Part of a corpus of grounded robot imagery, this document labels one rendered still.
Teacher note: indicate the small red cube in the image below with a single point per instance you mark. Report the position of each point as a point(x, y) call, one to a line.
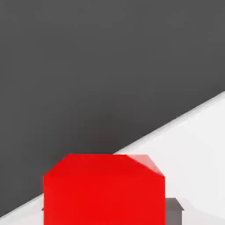
point(103, 191)

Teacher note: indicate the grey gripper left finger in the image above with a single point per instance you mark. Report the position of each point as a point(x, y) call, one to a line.
point(42, 209)

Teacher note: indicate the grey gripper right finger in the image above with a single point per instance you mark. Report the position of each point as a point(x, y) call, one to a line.
point(173, 214)

